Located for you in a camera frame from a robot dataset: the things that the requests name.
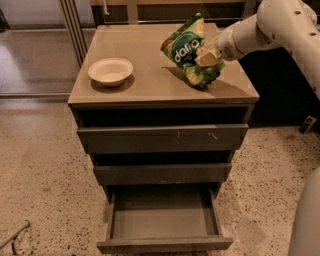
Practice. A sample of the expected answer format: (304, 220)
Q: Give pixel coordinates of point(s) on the grey drawer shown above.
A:
(162, 174)
(163, 138)
(163, 218)

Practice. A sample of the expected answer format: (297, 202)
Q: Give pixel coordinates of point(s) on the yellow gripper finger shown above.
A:
(210, 44)
(207, 57)

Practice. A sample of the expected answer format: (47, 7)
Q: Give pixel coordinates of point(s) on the green rice chip bag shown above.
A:
(183, 46)

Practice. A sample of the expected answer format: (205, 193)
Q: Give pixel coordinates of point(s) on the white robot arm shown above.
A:
(290, 24)

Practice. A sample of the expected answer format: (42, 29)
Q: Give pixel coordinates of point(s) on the metal railing frame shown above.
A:
(226, 12)

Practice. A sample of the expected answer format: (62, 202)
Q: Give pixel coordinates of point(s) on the top grey drawer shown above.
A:
(163, 138)

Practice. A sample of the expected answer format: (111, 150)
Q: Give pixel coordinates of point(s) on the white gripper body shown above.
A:
(224, 47)

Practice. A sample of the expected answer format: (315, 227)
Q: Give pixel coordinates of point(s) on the grey metal floor bar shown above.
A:
(15, 234)

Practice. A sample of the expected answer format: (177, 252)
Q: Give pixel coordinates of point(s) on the bottom grey drawer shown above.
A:
(163, 218)

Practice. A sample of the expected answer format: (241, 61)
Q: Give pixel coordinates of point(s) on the white paper bowl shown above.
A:
(110, 72)

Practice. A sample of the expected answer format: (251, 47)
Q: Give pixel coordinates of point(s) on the middle grey drawer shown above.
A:
(162, 174)

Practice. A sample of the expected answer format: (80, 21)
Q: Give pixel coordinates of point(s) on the grey drawer cabinet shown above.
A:
(156, 94)

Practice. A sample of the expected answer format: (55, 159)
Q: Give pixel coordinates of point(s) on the small dark floor bracket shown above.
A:
(307, 124)

